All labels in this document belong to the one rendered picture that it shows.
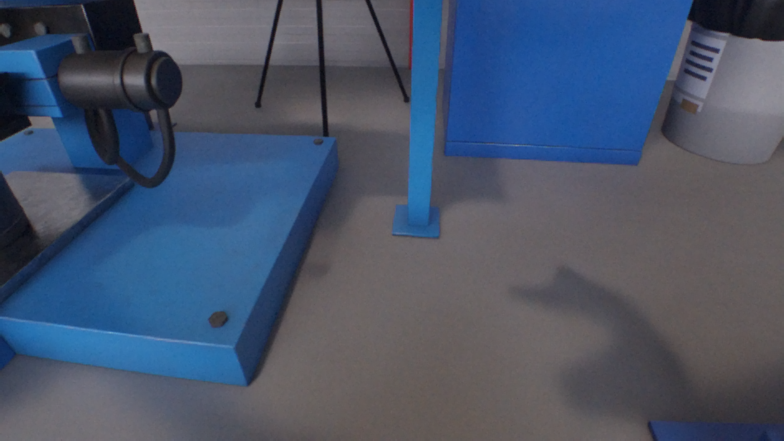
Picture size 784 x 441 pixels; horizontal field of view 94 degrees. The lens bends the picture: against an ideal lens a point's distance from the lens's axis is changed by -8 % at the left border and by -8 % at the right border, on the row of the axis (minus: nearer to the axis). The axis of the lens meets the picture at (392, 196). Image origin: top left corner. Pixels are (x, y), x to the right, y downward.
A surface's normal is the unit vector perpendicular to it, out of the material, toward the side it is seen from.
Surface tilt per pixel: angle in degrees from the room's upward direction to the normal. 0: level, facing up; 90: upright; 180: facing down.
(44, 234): 0
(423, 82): 90
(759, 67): 93
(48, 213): 0
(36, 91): 90
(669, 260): 0
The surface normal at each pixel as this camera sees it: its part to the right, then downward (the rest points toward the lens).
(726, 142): -0.51, 0.51
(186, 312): 0.00, -0.84
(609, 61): -0.09, 0.54
